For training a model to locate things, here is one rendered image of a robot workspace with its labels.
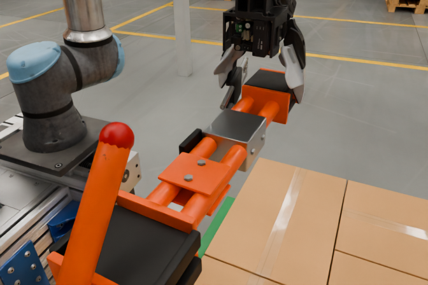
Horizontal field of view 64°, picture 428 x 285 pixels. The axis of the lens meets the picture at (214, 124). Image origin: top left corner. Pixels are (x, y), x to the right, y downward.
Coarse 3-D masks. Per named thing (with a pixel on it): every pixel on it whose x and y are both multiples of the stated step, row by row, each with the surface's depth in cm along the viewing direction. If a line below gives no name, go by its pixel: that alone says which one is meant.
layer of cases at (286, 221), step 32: (256, 192) 141; (288, 192) 141; (320, 192) 141; (352, 192) 141; (384, 192) 141; (224, 224) 127; (256, 224) 127; (288, 224) 127; (320, 224) 127; (352, 224) 126; (384, 224) 126; (416, 224) 126; (224, 256) 115; (256, 256) 115; (288, 256) 115; (320, 256) 115; (352, 256) 114; (384, 256) 114; (416, 256) 114
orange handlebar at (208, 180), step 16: (272, 112) 48; (208, 144) 41; (176, 160) 38; (192, 160) 38; (208, 160) 38; (224, 160) 38; (240, 160) 39; (160, 176) 35; (176, 176) 35; (192, 176) 35; (208, 176) 35; (224, 176) 35; (160, 192) 34; (176, 192) 35; (192, 192) 37; (208, 192) 33; (224, 192) 37; (192, 208) 32; (208, 208) 33
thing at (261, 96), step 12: (264, 72) 56; (276, 72) 56; (252, 84) 52; (264, 84) 52; (276, 84) 52; (252, 96) 52; (264, 96) 51; (276, 96) 50; (288, 96) 49; (252, 108) 53; (288, 108) 50; (276, 120) 52
